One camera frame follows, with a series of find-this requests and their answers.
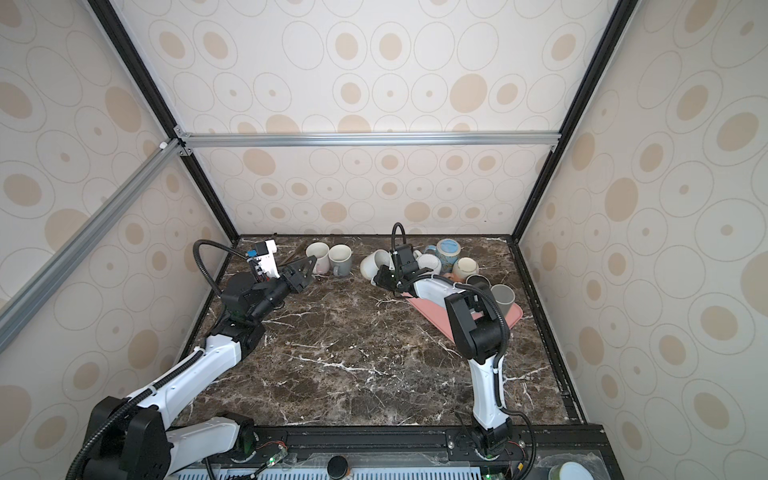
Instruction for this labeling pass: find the speckled cream mug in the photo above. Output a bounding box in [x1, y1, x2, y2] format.
[360, 249, 393, 282]

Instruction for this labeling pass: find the light grey mug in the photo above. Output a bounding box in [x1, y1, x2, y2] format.
[329, 244, 353, 277]

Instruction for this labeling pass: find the black mug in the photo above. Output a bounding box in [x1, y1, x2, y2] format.
[465, 274, 491, 294]

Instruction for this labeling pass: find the pale pink mug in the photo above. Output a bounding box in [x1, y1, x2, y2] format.
[305, 242, 331, 275]

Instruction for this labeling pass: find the dark grey mug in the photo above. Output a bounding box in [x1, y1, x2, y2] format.
[491, 284, 516, 317]

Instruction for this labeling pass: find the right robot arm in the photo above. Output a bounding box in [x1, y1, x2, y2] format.
[373, 243, 523, 459]

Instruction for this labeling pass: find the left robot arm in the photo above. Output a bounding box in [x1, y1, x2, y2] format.
[66, 256, 317, 479]

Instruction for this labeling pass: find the white ribbed mug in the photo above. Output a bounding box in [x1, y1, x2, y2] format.
[417, 253, 442, 275]

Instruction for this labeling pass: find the blue butterfly mug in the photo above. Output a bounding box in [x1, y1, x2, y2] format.
[425, 238, 462, 273]

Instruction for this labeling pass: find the cream and salmon mug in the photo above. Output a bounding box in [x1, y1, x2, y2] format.
[452, 257, 479, 281]

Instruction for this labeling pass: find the pink plastic tray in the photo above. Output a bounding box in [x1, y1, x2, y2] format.
[404, 293, 524, 344]

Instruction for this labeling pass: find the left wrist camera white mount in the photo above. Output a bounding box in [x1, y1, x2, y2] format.
[246, 240, 279, 283]

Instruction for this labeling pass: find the black corrugated cable left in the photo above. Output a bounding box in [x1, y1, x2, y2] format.
[193, 239, 253, 301]

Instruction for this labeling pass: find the black corrugated cable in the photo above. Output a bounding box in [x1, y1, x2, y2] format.
[391, 221, 538, 475]
[193, 239, 253, 301]

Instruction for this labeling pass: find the black corrugated cable right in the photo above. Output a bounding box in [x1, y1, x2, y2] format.
[391, 221, 538, 475]

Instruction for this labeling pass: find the horizontal aluminium rail back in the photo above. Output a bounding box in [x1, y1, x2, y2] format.
[180, 131, 561, 149]

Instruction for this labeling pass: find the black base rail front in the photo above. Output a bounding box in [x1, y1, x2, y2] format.
[116, 424, 625, 480]

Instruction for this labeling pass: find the diagonal aluminium rail left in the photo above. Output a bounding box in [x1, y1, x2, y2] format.
[1, 138, 181, 350]

